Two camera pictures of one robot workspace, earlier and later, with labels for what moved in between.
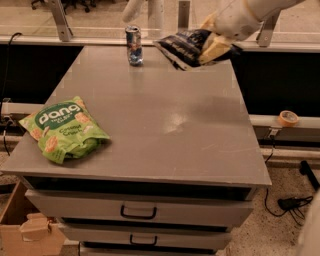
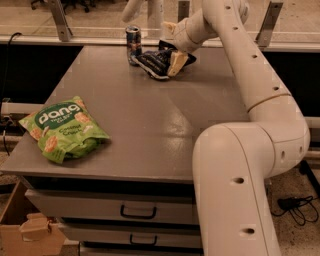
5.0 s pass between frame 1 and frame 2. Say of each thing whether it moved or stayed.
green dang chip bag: stayed
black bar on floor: stayed
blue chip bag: moved
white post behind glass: stayed
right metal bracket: stayed
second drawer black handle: stayed
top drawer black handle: stayed
